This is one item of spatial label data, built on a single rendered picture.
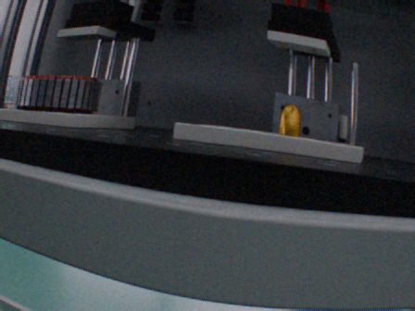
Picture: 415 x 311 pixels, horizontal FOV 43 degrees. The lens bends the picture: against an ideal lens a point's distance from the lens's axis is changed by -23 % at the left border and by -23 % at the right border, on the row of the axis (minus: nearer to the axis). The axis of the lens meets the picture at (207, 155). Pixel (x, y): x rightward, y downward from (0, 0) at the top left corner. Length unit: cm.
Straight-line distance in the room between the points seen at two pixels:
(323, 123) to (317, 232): 39
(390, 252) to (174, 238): 11
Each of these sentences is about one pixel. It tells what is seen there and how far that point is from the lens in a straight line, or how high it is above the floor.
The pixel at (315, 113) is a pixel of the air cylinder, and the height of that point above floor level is 81.
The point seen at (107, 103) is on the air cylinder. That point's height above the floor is 80.
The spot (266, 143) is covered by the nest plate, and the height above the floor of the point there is 78.
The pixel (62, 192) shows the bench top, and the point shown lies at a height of 74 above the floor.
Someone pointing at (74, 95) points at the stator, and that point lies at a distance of 59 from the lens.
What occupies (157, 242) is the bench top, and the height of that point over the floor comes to 73.
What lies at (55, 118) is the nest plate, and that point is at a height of 78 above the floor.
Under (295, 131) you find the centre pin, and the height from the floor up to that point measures 79.
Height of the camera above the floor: 79
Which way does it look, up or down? 3 degrees down
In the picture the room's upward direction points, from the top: 7 degrees clockwise
